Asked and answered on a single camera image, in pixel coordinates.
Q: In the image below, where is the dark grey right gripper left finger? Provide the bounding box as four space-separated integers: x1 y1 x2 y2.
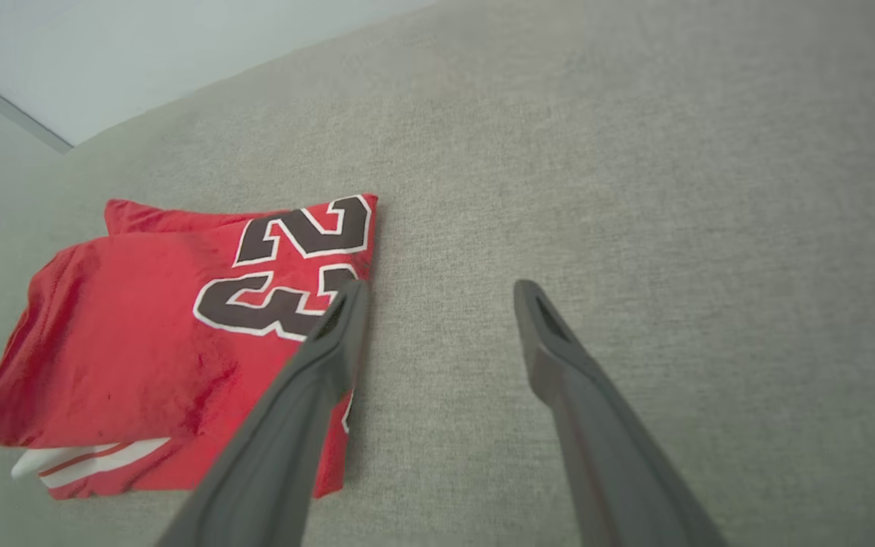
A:
156 279 370 547

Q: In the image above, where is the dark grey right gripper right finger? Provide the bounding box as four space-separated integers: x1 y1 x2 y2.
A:
514 280 728 547

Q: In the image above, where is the red Bulls 23 jersey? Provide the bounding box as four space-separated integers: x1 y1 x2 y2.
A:
0 194 379 501

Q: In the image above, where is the dark grey baseboard strip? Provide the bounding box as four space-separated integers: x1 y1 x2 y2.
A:
0 61 74 154

